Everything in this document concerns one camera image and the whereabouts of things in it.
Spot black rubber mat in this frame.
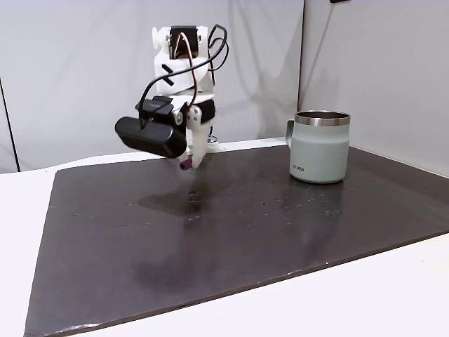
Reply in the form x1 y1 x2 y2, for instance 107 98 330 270
23 143 449 337

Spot grey-green steel mug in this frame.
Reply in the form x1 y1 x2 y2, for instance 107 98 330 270
284 110 351 185

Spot black oval camera box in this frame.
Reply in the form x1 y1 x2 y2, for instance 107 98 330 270
114 96 189 159

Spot black camera cable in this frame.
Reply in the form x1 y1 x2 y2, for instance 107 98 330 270
138 23 229 130

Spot red white servo wires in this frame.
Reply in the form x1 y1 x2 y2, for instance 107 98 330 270
173 31 200 119

